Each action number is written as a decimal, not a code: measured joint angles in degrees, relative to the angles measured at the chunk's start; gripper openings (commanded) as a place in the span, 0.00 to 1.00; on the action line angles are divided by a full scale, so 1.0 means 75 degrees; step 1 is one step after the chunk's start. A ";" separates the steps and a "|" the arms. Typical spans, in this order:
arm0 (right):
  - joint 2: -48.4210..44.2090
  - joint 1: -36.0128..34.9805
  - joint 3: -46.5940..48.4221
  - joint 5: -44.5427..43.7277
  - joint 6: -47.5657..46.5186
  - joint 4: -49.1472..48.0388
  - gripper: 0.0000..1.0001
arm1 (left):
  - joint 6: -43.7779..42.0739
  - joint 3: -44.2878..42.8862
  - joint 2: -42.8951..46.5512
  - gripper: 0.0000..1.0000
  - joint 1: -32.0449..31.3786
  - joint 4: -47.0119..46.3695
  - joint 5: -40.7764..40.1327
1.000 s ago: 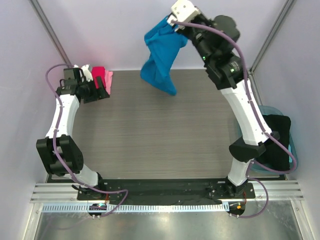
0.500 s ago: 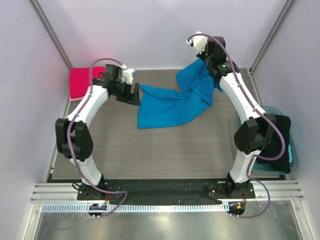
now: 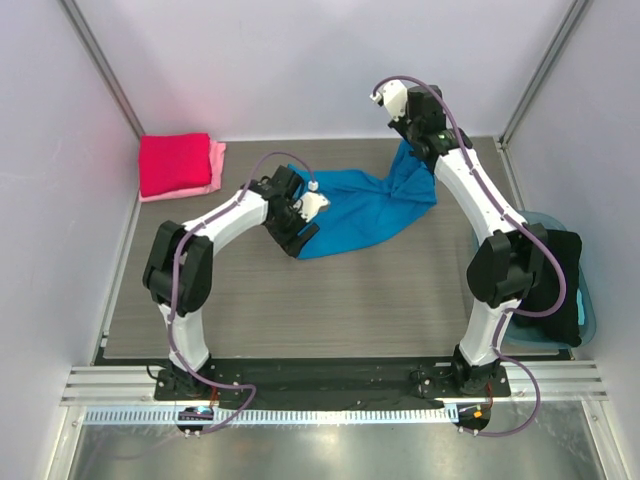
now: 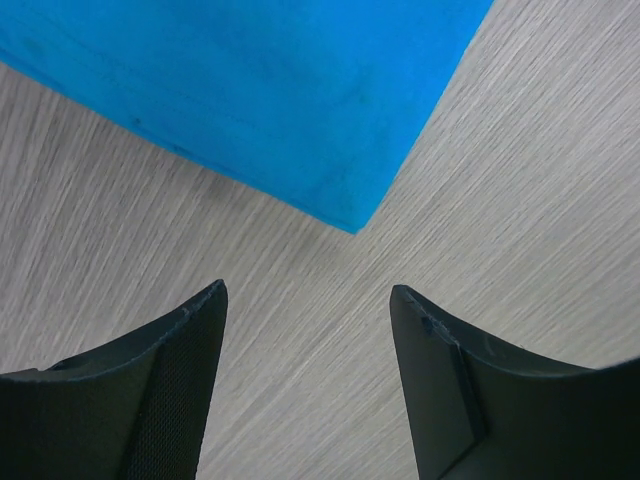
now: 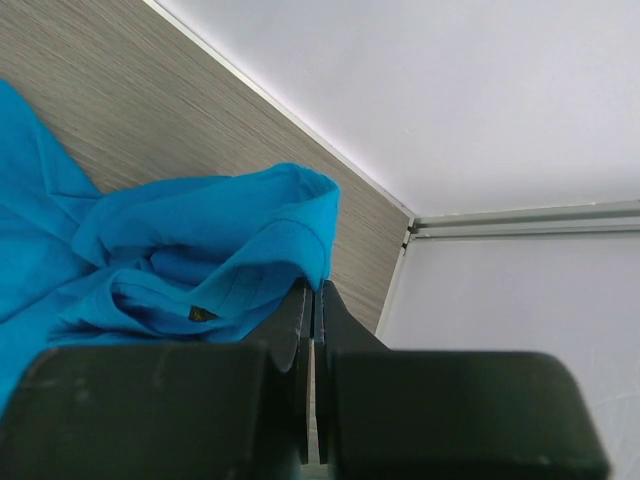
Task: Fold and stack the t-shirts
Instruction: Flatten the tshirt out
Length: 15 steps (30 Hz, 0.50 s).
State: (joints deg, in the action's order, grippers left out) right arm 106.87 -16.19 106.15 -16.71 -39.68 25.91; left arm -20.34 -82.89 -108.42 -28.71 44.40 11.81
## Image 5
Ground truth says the blue t-shirt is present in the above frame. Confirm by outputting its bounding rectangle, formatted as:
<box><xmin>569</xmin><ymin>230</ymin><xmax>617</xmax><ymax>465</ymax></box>
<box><xmin>1</xmin><ymin>83</ymin><xmax>340</xmax><ymax>398</ymax></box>

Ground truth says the aluminium frame post right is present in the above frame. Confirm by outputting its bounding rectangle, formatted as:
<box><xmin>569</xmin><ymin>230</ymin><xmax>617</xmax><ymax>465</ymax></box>
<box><xmin>375</xmin><ymin>199</ymin><xmax>639</xmax><ymax>340</ymax></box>

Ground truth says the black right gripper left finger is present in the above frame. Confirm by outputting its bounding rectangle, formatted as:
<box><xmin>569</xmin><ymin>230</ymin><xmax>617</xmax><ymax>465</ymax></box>
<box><xmin>1</xmin><ymin>282</ymin><xmax>313</xmax><ymax>479</ymax></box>

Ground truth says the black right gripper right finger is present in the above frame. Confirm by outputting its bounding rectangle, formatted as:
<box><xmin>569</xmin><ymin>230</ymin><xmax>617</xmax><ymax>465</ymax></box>
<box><xmin>313</xmin><ymin>281</ymin><xmax>611</xmax><ymax>479</ymax></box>

